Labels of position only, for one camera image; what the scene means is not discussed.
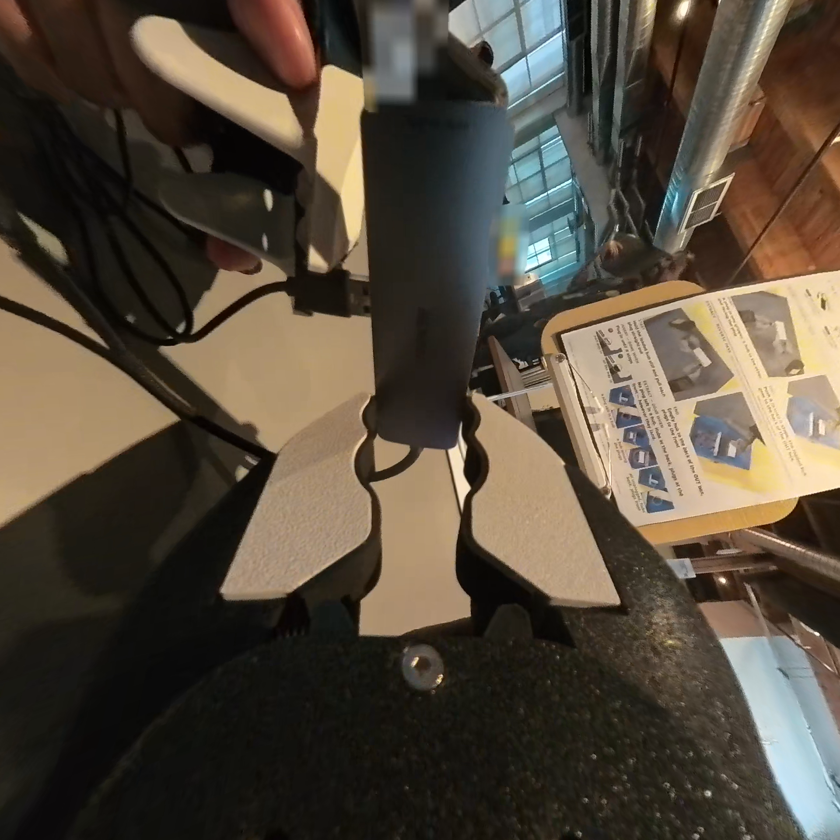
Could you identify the grey USB hub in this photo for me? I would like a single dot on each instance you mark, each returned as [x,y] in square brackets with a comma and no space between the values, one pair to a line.
[433,262]

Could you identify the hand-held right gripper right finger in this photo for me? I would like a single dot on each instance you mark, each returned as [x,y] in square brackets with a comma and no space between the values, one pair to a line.
[531,518]

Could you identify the wooden instruction board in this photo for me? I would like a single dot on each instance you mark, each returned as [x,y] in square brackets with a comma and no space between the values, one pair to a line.
[722,426]

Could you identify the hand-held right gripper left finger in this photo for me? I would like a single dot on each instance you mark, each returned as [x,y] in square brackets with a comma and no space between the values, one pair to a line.
[302,505]

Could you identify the white vent grille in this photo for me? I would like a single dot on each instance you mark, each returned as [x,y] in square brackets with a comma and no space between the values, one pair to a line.
[709,202]

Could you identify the person's left hand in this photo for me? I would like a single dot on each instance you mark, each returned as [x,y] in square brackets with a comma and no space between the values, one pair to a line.
[282,39]

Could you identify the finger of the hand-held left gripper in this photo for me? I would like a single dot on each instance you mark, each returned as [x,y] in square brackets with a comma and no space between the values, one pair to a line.
[338,184]
[223,203]

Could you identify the silver ventilation duct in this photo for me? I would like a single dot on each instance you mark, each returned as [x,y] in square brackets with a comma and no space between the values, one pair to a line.
[728,98]

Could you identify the large paned window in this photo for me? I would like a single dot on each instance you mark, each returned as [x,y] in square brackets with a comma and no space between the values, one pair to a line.
[544,170]

